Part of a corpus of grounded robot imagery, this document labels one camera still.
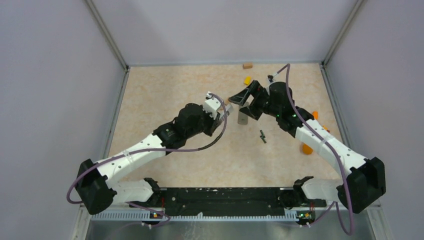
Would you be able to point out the tan wooden block far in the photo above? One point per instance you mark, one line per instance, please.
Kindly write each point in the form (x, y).
(247, 65)

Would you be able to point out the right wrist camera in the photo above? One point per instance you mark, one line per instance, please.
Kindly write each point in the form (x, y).
(271, 78)

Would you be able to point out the grey battery cover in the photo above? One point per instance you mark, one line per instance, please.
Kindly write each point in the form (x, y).
(242, 118)

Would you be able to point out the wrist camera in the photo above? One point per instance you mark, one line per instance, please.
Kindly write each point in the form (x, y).
(211, 105)
(271, 78)

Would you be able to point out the green battery long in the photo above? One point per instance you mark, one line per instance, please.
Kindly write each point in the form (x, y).
(263, 138)

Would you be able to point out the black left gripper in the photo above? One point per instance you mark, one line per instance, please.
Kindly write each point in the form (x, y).
(213, 123)

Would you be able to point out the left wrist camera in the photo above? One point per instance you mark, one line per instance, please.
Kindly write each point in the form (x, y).
(211, 105)

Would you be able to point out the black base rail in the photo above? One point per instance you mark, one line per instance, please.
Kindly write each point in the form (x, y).
(228, 201)

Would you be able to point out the yellow block left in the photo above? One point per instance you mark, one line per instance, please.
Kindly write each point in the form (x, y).
(247, 80)

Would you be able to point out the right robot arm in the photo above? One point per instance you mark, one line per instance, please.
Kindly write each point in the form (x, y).
(363, 180)

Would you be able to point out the orange toy brick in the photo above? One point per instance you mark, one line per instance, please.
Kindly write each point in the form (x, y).
(325, 128)

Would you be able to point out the orange toy carrot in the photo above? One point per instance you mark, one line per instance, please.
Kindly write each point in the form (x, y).
(307, 150)

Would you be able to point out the white remote control with buttons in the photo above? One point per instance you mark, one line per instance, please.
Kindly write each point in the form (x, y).
(228, 109)

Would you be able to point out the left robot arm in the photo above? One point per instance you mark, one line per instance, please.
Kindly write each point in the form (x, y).
(98, 183)

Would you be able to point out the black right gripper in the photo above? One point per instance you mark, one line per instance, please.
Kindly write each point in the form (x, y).
(257, 91)

